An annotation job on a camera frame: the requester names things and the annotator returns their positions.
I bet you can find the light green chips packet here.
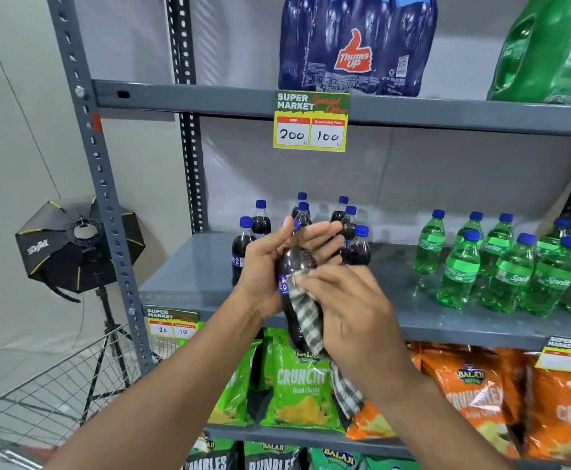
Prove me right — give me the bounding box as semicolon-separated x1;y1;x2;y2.
258;328;289;391
207;339;262;428
260;333;346;431

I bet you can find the blank yellow price tag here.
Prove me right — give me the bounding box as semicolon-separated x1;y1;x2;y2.
535;336;571;374

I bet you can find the cluster of green soda bottles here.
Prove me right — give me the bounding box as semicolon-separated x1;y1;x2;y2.
413;209;571;320

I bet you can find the orange chips packet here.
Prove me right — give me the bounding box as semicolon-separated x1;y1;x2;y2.
491;347;532;427
525;357;571;466
412;344;520;459
346;401;397;440

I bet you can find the cluster of cola bottles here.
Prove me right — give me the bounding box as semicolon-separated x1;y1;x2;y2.
230;192;372;287

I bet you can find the green wrapped soda bottle pack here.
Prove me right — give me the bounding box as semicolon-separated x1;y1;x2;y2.
487;0;571;106

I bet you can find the person's left forearm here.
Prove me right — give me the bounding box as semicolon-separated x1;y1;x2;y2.
45;291;281;470

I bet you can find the person's right forearm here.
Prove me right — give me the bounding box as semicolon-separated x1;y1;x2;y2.
359;359;514;470

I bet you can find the single dark cola bottle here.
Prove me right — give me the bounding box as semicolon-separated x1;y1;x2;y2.
276;219;326;356

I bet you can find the large yellow price tag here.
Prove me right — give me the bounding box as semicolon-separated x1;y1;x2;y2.
273;90;351;153

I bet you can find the black softbox light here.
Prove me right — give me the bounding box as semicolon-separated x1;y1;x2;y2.
15;197;147;304

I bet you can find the wire shopping cart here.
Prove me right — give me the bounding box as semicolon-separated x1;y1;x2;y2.
0;322;184;470

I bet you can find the black tripod stand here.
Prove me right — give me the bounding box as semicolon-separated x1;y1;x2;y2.
80;273;162;422

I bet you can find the small yellow price tag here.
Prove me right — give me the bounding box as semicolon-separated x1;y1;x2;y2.
143;305;201;341

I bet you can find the grey metal shelf rack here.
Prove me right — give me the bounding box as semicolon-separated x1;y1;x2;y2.
45;0;571;470

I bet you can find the dark green snack packet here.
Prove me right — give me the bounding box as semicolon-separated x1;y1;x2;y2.
184;432;240;470
308;447;362;470
364;455;409;470
243;441;302;470

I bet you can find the person's right hand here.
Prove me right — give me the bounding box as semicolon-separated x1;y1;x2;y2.
292;264;416;395

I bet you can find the grey striped cloth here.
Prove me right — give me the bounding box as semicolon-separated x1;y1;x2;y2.
287;270;365;419

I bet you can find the person's left hand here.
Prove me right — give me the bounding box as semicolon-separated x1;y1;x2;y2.
236;220;346;322

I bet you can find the blue wrapped cola bottle pack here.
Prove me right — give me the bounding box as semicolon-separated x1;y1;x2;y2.
278;0;438;97

